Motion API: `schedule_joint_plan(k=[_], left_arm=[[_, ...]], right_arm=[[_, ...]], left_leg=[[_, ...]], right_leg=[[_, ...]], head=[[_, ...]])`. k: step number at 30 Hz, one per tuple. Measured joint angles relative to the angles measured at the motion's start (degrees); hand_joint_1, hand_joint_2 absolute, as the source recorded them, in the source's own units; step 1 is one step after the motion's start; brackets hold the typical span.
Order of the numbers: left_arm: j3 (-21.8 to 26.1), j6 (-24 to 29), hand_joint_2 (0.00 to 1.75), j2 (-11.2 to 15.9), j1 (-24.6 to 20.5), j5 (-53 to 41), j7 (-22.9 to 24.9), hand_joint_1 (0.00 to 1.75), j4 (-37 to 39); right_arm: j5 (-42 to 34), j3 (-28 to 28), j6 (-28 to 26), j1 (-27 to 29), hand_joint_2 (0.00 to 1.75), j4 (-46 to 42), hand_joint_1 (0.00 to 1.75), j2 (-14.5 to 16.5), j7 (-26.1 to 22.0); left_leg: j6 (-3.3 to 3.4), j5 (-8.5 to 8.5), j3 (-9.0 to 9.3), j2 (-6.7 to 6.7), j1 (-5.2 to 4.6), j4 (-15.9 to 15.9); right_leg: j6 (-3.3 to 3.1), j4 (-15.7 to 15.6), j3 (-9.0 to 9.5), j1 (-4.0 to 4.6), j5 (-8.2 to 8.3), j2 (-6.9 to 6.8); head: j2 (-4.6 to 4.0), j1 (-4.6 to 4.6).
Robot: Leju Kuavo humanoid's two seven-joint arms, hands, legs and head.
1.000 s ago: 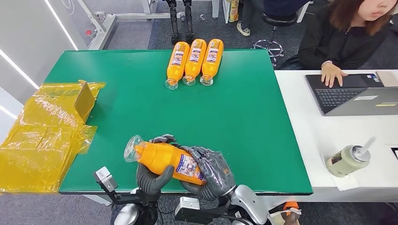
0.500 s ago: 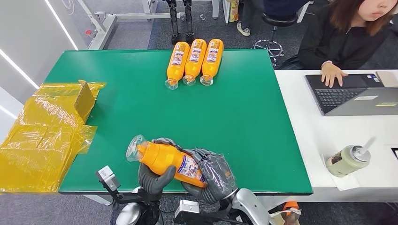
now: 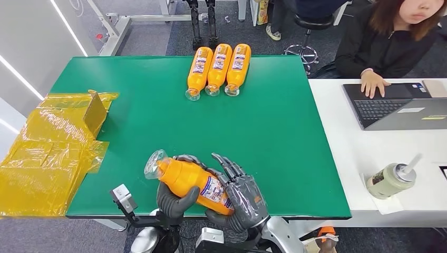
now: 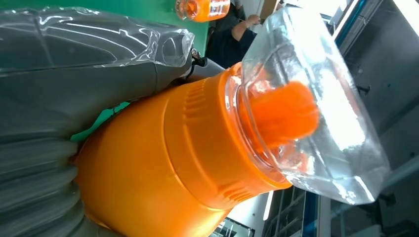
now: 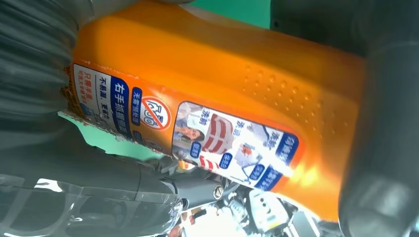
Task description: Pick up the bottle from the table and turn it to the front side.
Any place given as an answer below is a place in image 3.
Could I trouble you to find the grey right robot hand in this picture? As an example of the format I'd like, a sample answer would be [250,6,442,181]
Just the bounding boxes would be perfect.
[205,152,270,234]

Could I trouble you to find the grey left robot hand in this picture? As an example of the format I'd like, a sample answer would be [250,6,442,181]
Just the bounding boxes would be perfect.
[156,154,211,221]

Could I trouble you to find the orange juice bottle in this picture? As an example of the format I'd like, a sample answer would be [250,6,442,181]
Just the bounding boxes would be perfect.
[205,43,234,98]
[143,149,236,217]
[224,43,252,98]
[185,46,214,102]

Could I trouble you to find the green table mat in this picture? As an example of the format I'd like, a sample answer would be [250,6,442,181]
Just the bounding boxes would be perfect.
[65,55,352,220]

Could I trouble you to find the orange and white tool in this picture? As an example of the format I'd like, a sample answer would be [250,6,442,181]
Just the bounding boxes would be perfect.
[299,226,340,253]

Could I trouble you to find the yellow plastic wrapped cardboard box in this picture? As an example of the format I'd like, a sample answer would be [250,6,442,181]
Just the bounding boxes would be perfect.
[0,90,120,218]

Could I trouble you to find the white paper napkin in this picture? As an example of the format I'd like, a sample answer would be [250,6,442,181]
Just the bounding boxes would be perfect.
[361,172,405,216]

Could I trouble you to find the cup with straw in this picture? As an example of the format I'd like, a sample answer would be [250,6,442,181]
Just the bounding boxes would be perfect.
[365,153,423,201]

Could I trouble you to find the black office chair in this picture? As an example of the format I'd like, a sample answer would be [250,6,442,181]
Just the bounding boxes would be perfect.
[310,61,343,80]

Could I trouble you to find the dark grey laptop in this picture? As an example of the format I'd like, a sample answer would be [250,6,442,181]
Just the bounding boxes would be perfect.
[342,82,447,132]

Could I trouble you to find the person's hand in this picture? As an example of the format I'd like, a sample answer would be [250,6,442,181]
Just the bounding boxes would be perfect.
[359,68,392,100]

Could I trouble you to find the black round stool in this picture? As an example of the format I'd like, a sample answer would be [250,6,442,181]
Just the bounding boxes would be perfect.
[284,14,335,75]

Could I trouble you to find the black robot leg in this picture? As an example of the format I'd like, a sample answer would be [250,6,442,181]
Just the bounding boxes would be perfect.
[205,0,220,49]
[183,0,204,51]

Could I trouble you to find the yellow bag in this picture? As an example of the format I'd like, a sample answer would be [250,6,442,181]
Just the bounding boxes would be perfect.
[251,0,270,26]

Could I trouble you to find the white table leg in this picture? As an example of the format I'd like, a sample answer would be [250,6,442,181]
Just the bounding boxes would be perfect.
[238,0,248,23]

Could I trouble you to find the person on stool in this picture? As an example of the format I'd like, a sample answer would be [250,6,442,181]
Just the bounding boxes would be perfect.
[265,0,351,42]

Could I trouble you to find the person at desk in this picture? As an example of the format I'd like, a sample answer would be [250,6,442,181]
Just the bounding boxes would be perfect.
[334,0,447,80]

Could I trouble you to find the tan phone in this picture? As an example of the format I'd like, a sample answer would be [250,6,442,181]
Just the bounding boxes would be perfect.
[422,79,447,99]

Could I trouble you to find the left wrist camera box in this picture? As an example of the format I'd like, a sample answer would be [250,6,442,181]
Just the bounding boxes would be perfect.
[109,184,139,215]

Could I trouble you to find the white metal table frame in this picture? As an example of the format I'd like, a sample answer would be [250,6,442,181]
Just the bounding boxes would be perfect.
[85,0,210,57]

